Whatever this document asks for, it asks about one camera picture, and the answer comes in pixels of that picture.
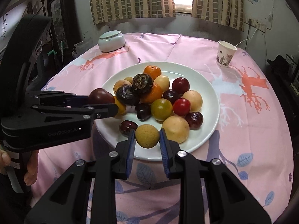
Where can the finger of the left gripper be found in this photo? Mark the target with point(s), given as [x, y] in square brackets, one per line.
[56, 116]
[55, 99]

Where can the pink floral tablecloth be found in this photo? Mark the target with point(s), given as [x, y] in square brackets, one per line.
[252, 137]

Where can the large orange mandarin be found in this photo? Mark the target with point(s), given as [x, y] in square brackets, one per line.
[153, 94]

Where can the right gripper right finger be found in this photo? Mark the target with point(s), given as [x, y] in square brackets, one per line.
[228, 199]

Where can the white wall power strip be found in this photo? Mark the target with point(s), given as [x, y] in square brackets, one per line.
[256, 24]

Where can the dark framed cabinet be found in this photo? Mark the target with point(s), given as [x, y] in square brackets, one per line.
[64, 28]

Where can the dark purple plum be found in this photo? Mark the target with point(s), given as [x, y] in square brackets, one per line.
[126, 126]

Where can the small yellow-green longan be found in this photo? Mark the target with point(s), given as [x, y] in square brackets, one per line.
[147, 136]

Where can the left checkered curtain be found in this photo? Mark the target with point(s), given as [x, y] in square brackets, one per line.
[112, 10]

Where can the wrinkled dark passion fruit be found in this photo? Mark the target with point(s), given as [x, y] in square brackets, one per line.
[141, 83]

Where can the large yellow pear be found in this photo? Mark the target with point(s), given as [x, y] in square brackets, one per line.
[176, 129]

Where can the dark computer monitor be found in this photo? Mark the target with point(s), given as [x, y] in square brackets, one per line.
[294, 75]

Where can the blackish small plum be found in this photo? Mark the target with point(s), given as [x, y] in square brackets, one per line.
[143, 111]

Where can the small orange tangerine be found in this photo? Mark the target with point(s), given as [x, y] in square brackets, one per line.
[152, 71]

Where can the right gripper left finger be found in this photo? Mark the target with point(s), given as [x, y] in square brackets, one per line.
[86, 187]

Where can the spotted yellow fruit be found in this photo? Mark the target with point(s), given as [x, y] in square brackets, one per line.
[120, 83]

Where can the red tomato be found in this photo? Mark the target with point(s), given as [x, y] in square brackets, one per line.
[182, 107]

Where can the green yellow tomato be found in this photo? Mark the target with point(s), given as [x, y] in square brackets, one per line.
[161, 109]

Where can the tiny yellow-green longan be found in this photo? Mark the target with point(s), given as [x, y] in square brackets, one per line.
[163, 82]

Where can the yellow orange tomato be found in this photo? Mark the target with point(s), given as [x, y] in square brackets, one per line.
[121, 107]

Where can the person's left hand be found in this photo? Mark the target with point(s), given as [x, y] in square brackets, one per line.
[32, 166]

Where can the dark purple ribbed tomato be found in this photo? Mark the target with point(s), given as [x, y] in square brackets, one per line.
[126, 96]

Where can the dark cherry plum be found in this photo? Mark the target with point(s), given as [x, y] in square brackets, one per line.
[195, 120]

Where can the white lidded ceramic jar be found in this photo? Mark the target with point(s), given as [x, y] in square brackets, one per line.
[111, 41]

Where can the checkered curtain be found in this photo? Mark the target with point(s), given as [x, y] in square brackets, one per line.
[112, 10]
[224, 12]

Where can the small dark plum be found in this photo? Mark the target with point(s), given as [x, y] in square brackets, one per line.
[171, 95]

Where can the dark red plum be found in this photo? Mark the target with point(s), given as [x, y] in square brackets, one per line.
[180, 85]

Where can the right checkered curtain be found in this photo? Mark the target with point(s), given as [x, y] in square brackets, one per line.
[224, 12]

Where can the patterned paper cup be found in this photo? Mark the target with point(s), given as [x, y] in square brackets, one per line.
[225, 53]

